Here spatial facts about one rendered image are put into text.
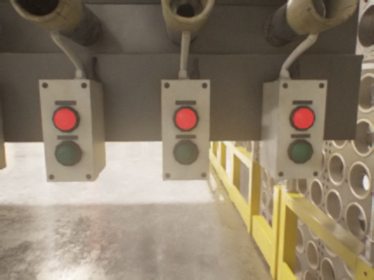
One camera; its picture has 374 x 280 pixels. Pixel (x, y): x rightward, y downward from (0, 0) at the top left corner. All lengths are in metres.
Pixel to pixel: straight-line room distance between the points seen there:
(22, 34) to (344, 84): 0.57
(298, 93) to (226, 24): 0.19
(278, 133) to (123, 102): 0.26
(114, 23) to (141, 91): 0.13
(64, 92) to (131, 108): 0.12
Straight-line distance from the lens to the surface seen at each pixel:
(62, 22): 0.43
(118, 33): 0.58
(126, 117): 0.54
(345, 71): 0.62
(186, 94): 0.45
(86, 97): 0.46
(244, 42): 0.58
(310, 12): 0.42
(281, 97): 0.47
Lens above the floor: 0.75
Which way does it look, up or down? 9 degrees down
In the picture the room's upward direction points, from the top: straight up
